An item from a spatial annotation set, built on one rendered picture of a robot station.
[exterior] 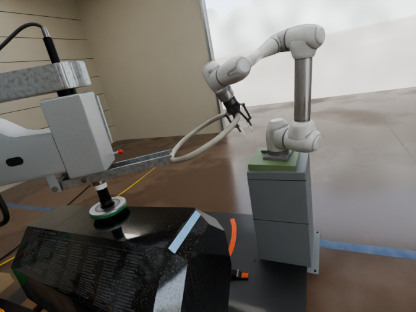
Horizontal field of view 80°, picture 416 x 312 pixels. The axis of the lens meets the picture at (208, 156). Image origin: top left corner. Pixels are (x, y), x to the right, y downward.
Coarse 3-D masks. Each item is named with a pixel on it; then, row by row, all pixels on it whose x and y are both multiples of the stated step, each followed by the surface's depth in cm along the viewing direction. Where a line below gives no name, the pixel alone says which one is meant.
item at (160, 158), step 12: (144, 156) 149; (156, 156) 150; (168, 156) 139; (108, 168) 148; (120, 168) 138; (132, 168) 139; (144, 168) 140; (60, 180) 147; (72, 180) 137; (84, 180) 136; (96, 180) 138
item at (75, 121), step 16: (64, 96) 120; (80, 96) 120; (48, 112) 120; (64, 112) 121; (80, 112) 122; (96, 112) 136; (64, 128) 123; (80, 128) 124; (96, 128) 131; (64, 144) 125; (80, 144) 126; (96, 144) 128; (64, 160) 128; (80, 160) 129; (96, 160) 130; (112, 160) 146; (80, 176) 132
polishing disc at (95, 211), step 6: (114, 198) 158; (120, 198) 156; (96, 204) 154; (114, 204) 149; (120, 204) 148; (90, 210) 147; (96, 210) 146; (102, 210) 144; (108, 210) 143; (114, 210) 142; (96, 216) 141; (102, 216) 140
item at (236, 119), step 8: (224, 112) 155; (208, 120) 164; (216, 120) 161; (200, 128) 165; (232, 128) 125; (216, 136) 122; (224, 136) 123; (176, 144) 158; (208, 144) 121; (192, 152) 124; (200, 152) 122; (176, 160) 131; (184, 160) 127
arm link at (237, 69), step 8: (272, 40) 145; (264, 48) 143; (272, 48) 145; (240, 56) 112; (248, 56) 121; (256, 56) 125; (264, 56) 145; (224, 64) 116; (232, 64) 111; (240, 64) 109; (248, 64) 111; (224, 72) 115; (232, 72) 112; (240, 72) 110; (248, 72) 112; (224, 80) 118; (232, 80) 116; (240, 80) 116
